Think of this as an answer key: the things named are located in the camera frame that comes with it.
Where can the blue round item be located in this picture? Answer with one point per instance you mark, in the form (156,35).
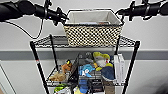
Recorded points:
(83,85)

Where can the tall white box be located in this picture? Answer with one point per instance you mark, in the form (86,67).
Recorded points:
(119,68)

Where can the grey small toy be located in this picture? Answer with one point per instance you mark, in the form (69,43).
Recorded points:
(88,56)

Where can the black triangular bag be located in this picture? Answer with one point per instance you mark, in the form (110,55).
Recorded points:
(74,71)

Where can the white printed book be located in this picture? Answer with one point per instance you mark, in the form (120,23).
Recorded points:
(95,23)

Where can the small brown box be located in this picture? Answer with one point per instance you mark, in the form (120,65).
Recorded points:
(109,87)

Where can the black white box stack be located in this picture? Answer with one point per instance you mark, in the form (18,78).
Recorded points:
(96,86)

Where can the white printed bag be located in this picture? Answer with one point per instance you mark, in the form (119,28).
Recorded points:
(61,90)

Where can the brown plush toy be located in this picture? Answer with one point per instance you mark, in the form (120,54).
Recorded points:
(63,71)

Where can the pale woven basket dark spots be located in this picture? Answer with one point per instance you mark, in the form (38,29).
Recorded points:
(93,35)

